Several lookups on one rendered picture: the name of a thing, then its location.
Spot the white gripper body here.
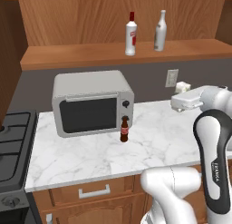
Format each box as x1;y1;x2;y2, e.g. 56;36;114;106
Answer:
170;89;207;113

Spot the open wooden cabinet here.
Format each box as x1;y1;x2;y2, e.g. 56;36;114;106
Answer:
0;0;232;126

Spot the brown cola bottle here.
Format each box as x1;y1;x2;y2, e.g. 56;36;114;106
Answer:
120;115;131;143

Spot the plain white bottle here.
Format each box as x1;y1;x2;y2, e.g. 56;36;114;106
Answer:
153;9;168;52

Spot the white bottle with red cap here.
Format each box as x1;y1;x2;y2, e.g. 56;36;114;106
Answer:
124;11;138;57

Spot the grey microwave oven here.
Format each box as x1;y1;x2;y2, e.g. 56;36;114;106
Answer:
51;70;135;139

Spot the wooden drawer front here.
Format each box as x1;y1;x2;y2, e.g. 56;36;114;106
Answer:
48;174;136;208

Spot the black hob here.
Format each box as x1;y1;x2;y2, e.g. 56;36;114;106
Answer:
0;111;39;224

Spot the black hob knob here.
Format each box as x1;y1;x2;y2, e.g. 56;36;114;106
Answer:
1;196;21;209

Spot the white wall socket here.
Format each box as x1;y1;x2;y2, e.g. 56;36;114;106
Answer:
165;68;179;89

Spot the white drawer handle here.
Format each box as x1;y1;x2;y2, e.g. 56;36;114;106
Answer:
78;184;111;200

